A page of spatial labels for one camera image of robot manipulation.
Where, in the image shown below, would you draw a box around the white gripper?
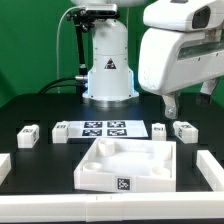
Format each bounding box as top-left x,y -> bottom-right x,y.
138,0 -> 224,119

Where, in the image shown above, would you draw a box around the white square tabletop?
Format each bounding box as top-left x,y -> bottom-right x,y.
74,138 -> 176,193

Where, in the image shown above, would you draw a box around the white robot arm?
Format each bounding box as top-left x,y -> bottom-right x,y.
70,0 -> 224,119

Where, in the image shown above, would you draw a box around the white right fence piece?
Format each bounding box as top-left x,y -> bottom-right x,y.
196,150 -> 224,192

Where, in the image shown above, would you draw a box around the white fence piece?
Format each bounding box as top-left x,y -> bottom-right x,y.
196,150 -> 224,192
0,153 -> 11,185

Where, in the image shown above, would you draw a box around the paper sheet with tags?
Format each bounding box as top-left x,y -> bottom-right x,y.
68,120 -> 148,138

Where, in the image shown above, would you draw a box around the white left fence piece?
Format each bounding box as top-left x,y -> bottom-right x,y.
0,153 -> 11,185

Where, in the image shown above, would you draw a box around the white front fence rail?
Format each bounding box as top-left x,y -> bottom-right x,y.
0,192 -> 224,223

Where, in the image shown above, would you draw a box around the black camera on stand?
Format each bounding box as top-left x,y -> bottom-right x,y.
85,4 -> 118,18

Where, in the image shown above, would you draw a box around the black camera stand pole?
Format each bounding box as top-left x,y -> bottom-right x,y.
66,9 -> 94,75

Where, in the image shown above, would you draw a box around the black cables at base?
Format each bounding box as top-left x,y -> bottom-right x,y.
38,75 -> 90,95

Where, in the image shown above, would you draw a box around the grey cable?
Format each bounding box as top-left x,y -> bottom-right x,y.
55,4 -> 88,94

